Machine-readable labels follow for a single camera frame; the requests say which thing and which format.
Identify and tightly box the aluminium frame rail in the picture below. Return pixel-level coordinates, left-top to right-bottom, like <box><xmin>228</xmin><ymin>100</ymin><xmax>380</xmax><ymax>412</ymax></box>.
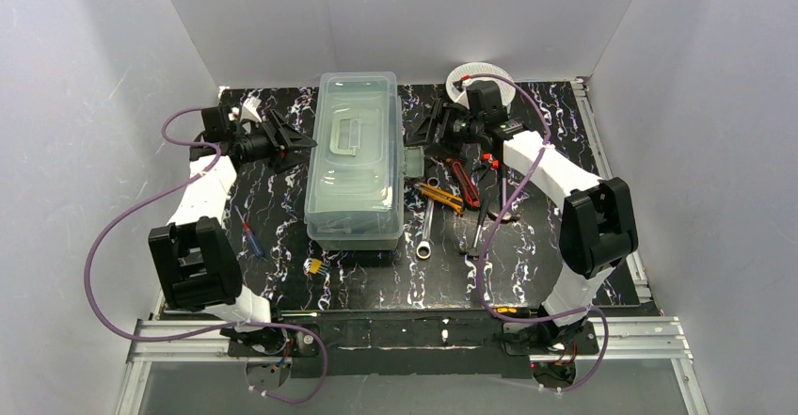
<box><xmin>116</xmin><ymin>317</ymin><xmax>707</xmax><ymax>414</ymax></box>

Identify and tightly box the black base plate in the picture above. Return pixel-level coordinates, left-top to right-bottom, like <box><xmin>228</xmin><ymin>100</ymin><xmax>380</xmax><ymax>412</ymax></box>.
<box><xmin>229</xmin><ymin>311</ymin><xmax>600</xmax><ymax>378</ymax></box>

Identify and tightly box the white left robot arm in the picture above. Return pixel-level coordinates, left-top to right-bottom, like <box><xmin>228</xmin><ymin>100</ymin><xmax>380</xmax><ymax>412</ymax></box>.
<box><xmin>148</xmin><ymin>106</ymin><xmax>317</xmax><ymax>329</ymax></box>

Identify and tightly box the yellow black screwdriver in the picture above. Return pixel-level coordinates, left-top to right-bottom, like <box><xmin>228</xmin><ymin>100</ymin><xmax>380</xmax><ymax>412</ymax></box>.
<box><xmin>494</xmin><ymin>306</ymin><xmax>534</xmax><ymax>318</ymax></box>

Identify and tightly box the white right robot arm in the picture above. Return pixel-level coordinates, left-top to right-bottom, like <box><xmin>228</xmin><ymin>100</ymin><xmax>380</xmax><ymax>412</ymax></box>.
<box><xmin>406</xmin><ymin>73</ymin><xmax>639</xmax><ymax>327</ymax></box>

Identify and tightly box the red black utility knife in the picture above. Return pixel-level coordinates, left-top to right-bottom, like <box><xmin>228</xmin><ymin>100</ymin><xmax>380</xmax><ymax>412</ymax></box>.
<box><xmin>445</xmin><ymin>158</ymin><xmax>482</xmax><ymax>210</ymax></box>

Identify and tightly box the silver combination wrench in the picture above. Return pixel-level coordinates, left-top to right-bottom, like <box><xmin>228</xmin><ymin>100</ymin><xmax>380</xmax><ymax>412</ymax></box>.
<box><xmin>416</xmin><ymin>196</ymin><xmax>435</xmax><ymax>260</ymax></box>

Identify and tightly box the white filament spool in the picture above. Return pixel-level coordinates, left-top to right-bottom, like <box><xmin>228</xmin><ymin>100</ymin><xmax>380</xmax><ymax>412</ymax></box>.
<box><xmin>444</xmin><ymin>62</ymin><xmax>517</xmax><ymax>112</ymax></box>

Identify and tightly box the green handled screwdriver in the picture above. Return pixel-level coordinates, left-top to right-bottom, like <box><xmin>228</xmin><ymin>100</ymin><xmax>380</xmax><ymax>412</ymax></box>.
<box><xmin>460</xmin><ymin>197</ymin><xmax>490</xmax><ymax>259</ymax></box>

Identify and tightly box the orange utility knife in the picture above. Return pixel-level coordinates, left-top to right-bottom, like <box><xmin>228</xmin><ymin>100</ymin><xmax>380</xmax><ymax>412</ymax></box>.
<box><xmin>414</xmin><ymin>183</ymin><xmax>465</xmax><ymax>215</ymax></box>

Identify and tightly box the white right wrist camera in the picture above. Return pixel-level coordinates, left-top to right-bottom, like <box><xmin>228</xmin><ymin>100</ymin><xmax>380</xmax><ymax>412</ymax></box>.
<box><xmin>447</xmin><ymin>79</ymin><xmax>469</xmax><ymax>108</ymax></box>

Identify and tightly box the small yellow bit holder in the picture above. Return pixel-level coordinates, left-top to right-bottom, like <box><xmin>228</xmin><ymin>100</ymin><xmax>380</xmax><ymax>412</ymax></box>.
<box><xmin>303</xmin><ymin>258</ymin><xmax>329</xmax><ymax>276</ymax></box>

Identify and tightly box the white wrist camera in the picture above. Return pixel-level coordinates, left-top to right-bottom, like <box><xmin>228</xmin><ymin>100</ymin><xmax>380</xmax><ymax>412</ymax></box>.
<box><xmin>447</xmin><ymin>79</ymin><xmax>469</xmax><ymax>108</ymax></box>
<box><xmin>229</xmin><ymin>96</ymin><xmax>263</xmax><ymax>125</ymax></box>

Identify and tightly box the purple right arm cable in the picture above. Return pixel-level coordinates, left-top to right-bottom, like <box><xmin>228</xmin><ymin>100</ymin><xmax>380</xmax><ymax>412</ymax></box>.
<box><xmin>461</xmin><ymin>75</ymin><xmax>609</xmax><ymax>393</ymax></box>

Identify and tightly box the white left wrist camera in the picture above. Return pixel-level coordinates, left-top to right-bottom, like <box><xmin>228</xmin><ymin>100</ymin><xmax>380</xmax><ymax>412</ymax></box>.
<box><xmin>229</xmin><ymin>96</ymin><xmax>263</xmax><ymax>125</ymax></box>

